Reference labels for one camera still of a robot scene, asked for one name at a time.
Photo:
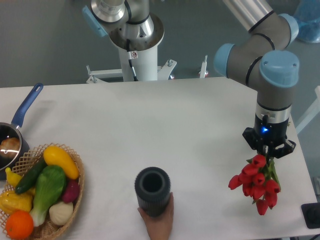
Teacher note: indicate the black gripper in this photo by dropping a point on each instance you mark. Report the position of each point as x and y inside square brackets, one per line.
[274, 133]

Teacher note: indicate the red tulip bouquet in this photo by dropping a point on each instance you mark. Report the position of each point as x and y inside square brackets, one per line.
[259, 181]

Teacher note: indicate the dark grey ribbed vase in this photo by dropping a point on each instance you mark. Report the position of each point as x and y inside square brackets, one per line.
[152, 187]

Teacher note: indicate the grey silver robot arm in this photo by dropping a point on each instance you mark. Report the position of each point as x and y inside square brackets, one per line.
[261, 63]

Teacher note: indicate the person's hand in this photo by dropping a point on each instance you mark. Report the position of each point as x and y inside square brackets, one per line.
[159, 228]

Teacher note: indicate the black device at edge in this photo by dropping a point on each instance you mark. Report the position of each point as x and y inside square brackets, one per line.
[311, 214]

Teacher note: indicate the blue plastic bag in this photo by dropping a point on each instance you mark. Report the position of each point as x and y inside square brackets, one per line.
[307, 15]

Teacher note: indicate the purple red onion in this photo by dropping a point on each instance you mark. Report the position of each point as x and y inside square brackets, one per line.
[71, 192]

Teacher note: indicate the yellow squash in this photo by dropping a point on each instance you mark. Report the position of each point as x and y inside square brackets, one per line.
[54, 155]

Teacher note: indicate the white garlic bulb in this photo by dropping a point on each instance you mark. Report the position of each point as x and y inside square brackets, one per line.
[61, 212]

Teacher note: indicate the green bok choy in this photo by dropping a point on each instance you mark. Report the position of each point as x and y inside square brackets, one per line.
[49, 187]

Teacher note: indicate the green cucumber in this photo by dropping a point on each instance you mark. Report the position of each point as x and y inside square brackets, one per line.
[30, 177]

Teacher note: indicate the woven wicker basket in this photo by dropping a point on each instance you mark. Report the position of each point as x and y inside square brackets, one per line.
[48, 230]

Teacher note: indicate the bread roll in pan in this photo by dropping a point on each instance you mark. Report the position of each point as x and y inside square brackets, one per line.
[9, 148]

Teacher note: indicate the orange fruit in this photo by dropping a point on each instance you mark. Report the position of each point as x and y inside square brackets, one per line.
[19, 225]

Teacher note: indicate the yellow corn cob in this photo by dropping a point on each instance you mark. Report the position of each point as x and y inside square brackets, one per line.
[11, 202]

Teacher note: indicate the white frame bar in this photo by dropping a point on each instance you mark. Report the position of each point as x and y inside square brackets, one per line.
[310, 113]

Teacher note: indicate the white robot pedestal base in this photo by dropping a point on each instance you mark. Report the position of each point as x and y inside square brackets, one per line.
[137, 46]

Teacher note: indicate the blue handled saucepan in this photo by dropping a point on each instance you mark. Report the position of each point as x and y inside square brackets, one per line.
[12, 130]

